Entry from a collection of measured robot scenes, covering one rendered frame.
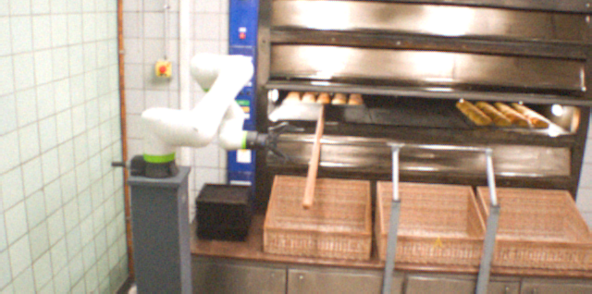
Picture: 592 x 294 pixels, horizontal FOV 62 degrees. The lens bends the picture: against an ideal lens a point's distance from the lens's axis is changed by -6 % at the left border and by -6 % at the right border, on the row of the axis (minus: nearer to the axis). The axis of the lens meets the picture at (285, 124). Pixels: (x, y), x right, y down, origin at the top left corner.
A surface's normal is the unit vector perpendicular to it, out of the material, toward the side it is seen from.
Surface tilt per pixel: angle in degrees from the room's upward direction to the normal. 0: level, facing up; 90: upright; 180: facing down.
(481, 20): 70
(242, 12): 90
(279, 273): 92
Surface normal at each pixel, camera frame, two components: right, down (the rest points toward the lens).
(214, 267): -0.10, 0.23
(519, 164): -0.08, -0.12
